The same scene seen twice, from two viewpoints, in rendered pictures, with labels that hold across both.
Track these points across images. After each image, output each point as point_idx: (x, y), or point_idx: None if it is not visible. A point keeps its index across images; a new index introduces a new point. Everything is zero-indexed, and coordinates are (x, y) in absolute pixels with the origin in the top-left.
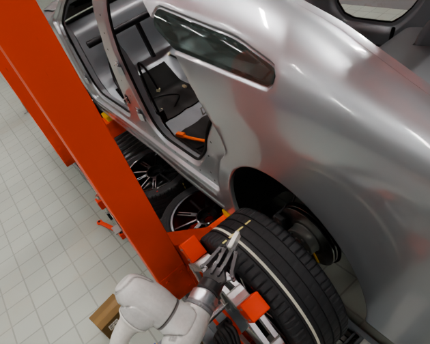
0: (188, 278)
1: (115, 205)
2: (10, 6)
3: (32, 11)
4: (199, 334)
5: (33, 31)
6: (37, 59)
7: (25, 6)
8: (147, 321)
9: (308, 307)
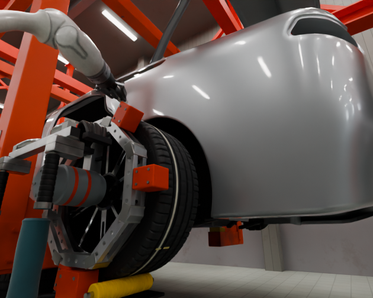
0: (13, 247)
1: (18, 110)
2: (57, 2)
3: (63, 12)
4: (96, 48)
5: None
6: None
7: (62, 9)
8: (61, 18)
9: (170, 141)
